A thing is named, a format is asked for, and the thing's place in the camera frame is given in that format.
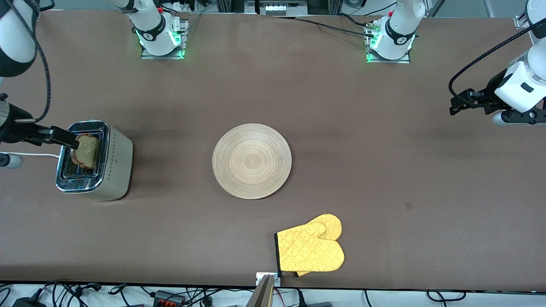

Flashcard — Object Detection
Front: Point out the brown-crusted bread slice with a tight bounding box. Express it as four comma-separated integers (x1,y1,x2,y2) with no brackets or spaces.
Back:
70,134,101,170

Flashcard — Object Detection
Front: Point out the round pale bamboo plate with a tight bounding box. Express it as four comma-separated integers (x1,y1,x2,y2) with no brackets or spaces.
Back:
212,123,293,200

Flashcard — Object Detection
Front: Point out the chrome two-slot toaster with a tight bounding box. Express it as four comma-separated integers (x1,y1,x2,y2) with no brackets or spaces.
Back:
55,120,134,202

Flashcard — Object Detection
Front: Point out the black power adapter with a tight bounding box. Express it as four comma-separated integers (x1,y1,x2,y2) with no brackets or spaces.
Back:
12,296,46,307

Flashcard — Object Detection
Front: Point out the yellow quilted oven mitt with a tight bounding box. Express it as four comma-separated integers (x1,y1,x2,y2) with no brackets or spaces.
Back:
294,214,343,278
275,222,345,273

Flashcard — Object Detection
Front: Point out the black plug with red tabs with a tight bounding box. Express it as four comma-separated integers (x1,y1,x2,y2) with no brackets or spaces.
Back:
153,290,186,307

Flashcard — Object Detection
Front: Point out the aluminium profile bar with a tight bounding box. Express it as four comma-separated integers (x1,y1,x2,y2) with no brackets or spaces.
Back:
245,274,276,307

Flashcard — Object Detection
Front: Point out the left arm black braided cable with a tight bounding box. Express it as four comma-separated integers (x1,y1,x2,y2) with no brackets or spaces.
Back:
448,19,546,108

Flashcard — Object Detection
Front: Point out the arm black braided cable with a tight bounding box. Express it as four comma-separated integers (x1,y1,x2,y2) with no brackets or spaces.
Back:
2,0,52,123
448,19,546,108

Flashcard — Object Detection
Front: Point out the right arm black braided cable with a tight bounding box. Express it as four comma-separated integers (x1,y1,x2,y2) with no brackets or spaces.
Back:
2,0,52,123

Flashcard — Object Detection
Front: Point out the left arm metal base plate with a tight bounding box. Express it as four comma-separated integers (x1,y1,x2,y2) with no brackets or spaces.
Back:
366,20,412,64

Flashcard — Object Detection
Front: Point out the thin black table cable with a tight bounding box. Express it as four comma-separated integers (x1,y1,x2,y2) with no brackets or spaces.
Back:
294,16,377,38

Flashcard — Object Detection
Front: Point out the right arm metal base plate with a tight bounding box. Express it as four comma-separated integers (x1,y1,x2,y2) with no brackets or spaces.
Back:
141,17,189,60

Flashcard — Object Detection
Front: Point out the black looped floor cable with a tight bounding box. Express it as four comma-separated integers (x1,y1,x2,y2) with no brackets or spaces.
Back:
427,290,455,303

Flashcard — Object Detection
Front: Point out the small metal edge bracket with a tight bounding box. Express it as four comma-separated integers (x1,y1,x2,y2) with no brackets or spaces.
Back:
256,272,282,287

